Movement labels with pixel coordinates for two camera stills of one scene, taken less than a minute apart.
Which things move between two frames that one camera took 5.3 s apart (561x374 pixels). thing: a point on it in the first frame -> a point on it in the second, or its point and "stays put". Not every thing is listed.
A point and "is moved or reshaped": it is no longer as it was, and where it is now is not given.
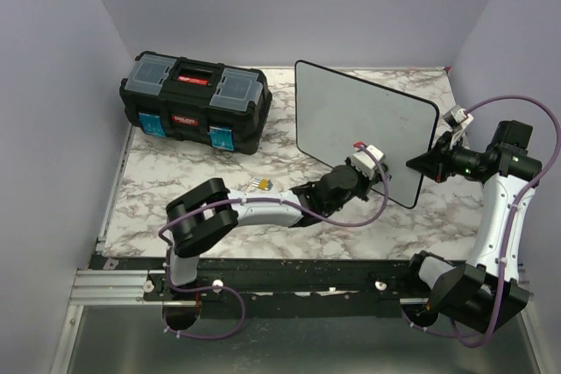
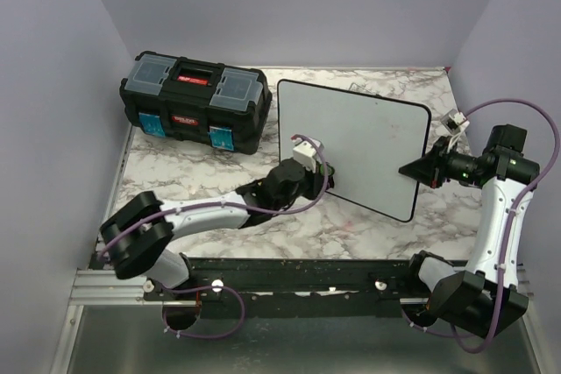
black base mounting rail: (282, 285) stays put
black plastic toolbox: (223, 106) stays put
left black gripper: (366, 183) -> (316, 182)
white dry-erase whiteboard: (334, 112) is moved or reshaped
